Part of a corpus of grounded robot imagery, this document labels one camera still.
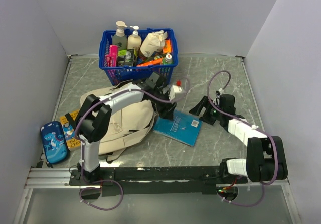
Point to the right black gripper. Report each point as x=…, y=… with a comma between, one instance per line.
x=196, y=110

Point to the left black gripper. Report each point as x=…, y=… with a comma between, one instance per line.
x=166, y=110

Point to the blue paperback book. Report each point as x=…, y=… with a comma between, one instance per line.
x=183, y=128

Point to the beige canvas backpack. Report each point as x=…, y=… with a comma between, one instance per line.
x=112, y=132

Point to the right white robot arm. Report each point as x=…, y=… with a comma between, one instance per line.
x=265, y=157

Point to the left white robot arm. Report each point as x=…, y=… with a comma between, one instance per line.
x=137, y=91

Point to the orange long packet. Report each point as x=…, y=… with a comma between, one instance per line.
x=151, y=63

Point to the small green red-capped bottle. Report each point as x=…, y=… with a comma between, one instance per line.
x=167, y=60

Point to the orange snack packet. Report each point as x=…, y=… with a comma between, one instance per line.
x=167, y=49

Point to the green black box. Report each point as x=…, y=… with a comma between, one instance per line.
x=127, y=58

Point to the blue plastic shopping basket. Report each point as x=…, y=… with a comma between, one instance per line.
x=117, y=75

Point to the pink box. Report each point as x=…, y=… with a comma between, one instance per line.
x=111, y=57

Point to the cream pump lotion bottle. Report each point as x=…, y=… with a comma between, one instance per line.
x=134, y=41

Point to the green pump bottle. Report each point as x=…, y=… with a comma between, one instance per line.
x=120, y=38

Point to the yellow treehouse children's book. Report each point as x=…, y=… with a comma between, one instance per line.
x=69, y=133

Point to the blue dinosaur pencil case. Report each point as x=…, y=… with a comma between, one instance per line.
x=54, y=143

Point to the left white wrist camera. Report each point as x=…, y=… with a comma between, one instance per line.
x=176, y=92

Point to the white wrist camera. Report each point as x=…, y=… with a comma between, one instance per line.
x=176, y=92
x=218, y=94

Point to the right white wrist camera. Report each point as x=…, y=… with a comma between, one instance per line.
x=218, y=94

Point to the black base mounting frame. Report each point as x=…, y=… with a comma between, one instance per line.
x=157, y=180

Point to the beige drawstring cloth pouch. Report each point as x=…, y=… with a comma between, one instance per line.
x=154, y=42

